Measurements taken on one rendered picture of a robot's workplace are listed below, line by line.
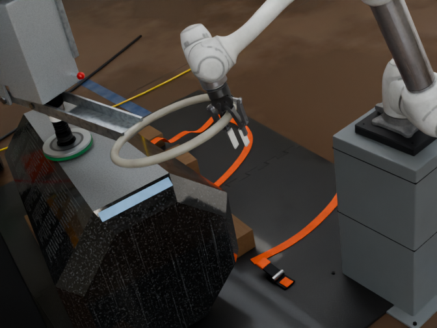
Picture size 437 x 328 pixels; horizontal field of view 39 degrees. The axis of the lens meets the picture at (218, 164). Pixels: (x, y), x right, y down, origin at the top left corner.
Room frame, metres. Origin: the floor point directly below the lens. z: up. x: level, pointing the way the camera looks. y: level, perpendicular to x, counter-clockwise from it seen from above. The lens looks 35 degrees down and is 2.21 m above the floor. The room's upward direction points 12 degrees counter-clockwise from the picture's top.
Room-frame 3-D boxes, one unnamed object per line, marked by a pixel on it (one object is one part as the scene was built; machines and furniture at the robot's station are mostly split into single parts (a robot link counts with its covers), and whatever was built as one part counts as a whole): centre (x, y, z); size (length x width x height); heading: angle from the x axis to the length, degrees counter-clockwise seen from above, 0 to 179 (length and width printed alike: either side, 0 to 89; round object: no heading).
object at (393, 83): (2.01, -0.75, 1.00); 0.18 x 0.16 x 0.22; 9
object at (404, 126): (2.04, -0.74, 0.87); 0.22 x 0.18 x 0.06; 33
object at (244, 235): (2.48, 0.02, 0.07); 0.30 x 0.12 x 0.12; 29
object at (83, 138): (2.36, 0.63, 0.85); 0.21 x 0.21 x 0.01
